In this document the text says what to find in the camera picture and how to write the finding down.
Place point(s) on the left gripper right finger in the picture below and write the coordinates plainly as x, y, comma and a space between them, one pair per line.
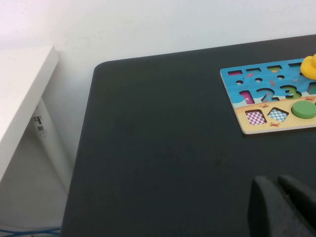
303, 212

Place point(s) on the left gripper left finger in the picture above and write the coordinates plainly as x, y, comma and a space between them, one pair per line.
266, 212

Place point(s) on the green circle puzzle piece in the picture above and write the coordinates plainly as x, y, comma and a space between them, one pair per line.
303, 109

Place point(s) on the colourful wooden puzzle board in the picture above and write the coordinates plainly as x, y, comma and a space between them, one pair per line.
247, 84

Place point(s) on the yellow rubber duck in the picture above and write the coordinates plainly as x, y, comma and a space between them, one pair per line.
309, 67

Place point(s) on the barcode sticker label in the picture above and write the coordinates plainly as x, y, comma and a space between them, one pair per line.
39, 122

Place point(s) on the white side table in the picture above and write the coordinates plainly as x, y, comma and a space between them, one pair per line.
19, 86

